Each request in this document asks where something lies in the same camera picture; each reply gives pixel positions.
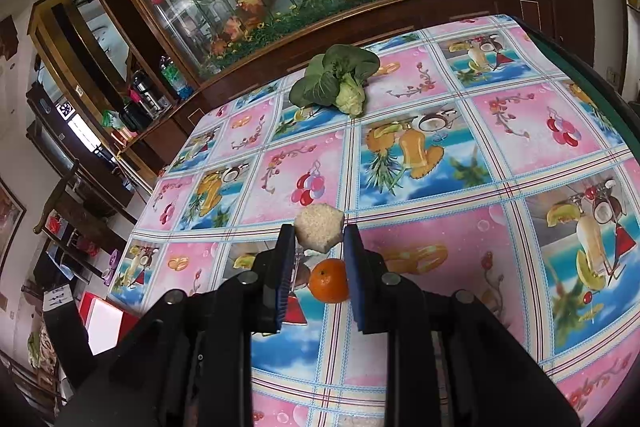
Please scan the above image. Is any green label water bottle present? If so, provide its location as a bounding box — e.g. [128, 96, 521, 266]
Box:
[159, 56, 195, 100]

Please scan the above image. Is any steel thermos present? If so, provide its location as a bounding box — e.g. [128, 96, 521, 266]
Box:
[131, 69, 158, 118]

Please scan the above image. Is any red box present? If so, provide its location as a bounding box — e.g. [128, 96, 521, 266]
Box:
[79, 291, 146, 360]

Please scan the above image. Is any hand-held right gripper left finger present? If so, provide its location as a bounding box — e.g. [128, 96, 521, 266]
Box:
[55, 223, 298, 427]

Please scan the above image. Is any orange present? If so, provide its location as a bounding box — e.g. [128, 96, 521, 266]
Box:
[307, 258, 351, 304]

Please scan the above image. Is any fruit print tablecloth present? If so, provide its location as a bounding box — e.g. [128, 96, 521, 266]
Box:
[107, 13, 640, 427]

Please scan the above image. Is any green bok choy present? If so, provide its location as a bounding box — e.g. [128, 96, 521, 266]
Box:
[288, 44, 381, 118]

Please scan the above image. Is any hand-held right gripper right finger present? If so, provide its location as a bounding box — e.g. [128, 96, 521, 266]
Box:
[343, 223, 581, 427]

